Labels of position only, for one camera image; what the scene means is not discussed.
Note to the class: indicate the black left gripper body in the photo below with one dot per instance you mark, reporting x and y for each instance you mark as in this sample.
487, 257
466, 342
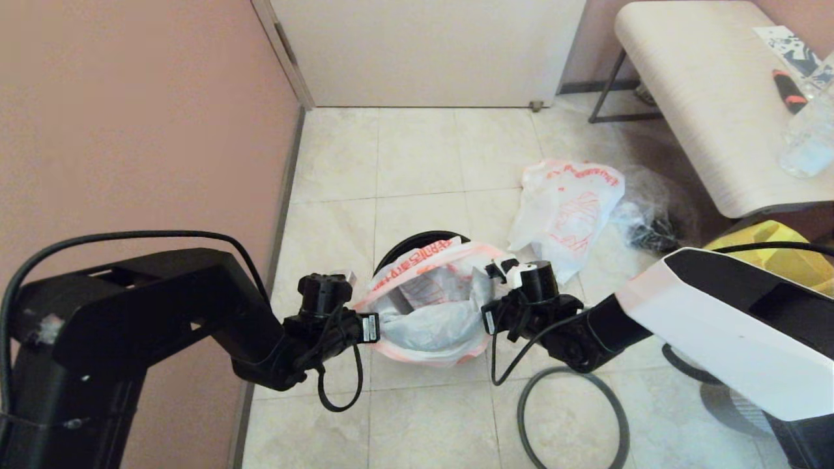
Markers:
332, 332

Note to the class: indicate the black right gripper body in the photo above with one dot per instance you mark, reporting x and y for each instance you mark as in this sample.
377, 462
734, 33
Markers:
547, 319

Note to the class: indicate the white plastic bag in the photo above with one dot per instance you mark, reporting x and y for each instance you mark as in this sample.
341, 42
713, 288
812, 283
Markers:
430, 326

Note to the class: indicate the white red-print trash bag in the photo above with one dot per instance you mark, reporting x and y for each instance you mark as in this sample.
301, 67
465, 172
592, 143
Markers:
567, 208

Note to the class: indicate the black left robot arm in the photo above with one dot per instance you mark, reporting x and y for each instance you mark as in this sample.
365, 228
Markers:
130, 326

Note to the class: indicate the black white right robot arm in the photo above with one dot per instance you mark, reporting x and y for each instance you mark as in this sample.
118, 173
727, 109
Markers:
730, 326

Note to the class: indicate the black ribbed trash can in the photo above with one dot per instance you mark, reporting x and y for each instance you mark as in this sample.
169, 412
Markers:
404, 244

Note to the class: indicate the clear bag with black items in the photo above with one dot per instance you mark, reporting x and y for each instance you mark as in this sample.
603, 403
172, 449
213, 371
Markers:
658, 225

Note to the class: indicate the yellow fabric tote bag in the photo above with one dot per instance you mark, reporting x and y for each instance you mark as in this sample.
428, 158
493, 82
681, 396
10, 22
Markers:
782, 260

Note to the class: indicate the pale ribbed bin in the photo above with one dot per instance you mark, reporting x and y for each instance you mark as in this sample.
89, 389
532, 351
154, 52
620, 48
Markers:
736, 410

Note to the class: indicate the beige bench with metal legs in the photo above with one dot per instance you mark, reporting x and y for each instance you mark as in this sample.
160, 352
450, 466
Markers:
704, 98

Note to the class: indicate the white door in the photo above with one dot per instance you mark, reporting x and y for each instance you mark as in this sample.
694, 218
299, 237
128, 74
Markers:
430, 52

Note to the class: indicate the clear plastic water bottle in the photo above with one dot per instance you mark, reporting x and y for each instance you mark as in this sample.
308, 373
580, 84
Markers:
811, 137

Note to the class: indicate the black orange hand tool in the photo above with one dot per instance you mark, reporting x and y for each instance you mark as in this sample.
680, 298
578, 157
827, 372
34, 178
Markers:
790, 92

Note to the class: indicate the black white printed leaflet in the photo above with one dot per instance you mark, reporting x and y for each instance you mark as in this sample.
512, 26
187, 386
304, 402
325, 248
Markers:
785, 47

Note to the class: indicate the black cylindrical left wrist camera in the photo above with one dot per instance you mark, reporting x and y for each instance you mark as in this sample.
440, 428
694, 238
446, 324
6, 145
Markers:
322, 293

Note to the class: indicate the black cylindrical wrist camera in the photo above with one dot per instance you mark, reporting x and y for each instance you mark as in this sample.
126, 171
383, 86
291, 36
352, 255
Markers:
322, 293
537, 280

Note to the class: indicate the black cylindrical right wrist camera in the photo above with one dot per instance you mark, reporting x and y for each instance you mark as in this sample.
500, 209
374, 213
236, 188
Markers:
537, 280

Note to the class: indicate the grey wall baseboard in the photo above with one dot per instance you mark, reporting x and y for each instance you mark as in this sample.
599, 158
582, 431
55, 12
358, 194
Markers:
290, 182

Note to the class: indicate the grey door frame strip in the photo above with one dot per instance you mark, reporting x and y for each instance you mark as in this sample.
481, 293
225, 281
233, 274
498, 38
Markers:
287, 58

